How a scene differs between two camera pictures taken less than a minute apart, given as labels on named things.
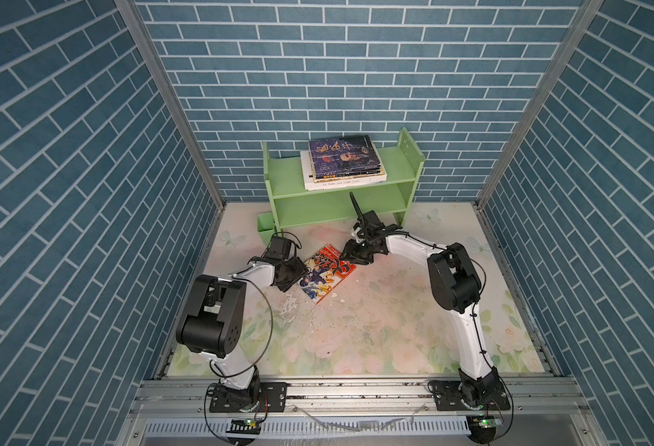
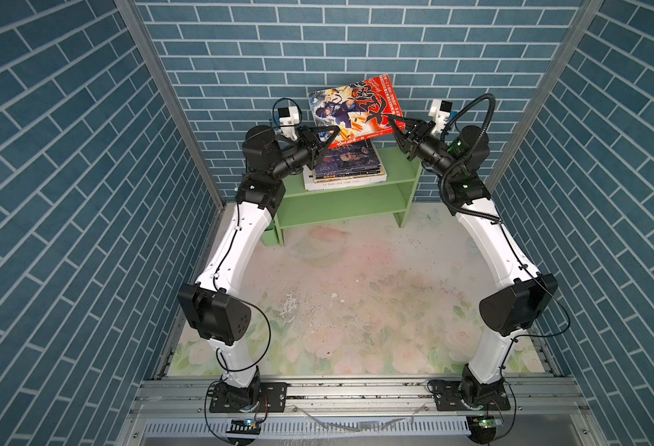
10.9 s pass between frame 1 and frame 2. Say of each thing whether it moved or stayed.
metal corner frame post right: stayed
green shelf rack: stayed
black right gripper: moved
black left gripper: moved
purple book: stayed
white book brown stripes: stayed
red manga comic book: moved
